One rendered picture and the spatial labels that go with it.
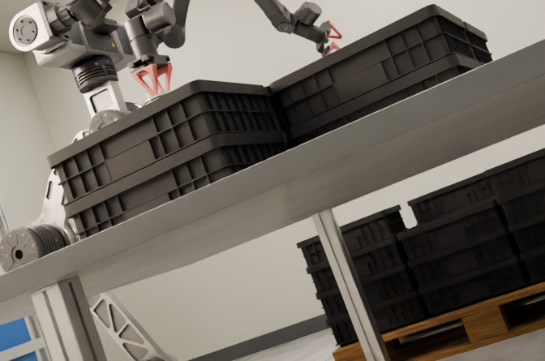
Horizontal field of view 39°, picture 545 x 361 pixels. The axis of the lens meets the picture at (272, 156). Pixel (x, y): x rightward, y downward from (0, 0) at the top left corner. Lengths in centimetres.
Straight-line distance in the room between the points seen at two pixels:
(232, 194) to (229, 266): 443
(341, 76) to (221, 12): 392
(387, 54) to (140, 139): 53
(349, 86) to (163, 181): 44
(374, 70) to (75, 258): 74
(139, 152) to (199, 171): 13
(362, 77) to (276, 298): 388
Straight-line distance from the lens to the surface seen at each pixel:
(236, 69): 542
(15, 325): 396
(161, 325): 583
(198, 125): 143
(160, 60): 193
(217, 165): 141
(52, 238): 271
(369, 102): 160
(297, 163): 103
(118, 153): 153
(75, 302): 133
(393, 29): 159
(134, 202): 152
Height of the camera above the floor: 57
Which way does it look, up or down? 7 degrees up
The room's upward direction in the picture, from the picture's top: 21 degrees counter-clockwise
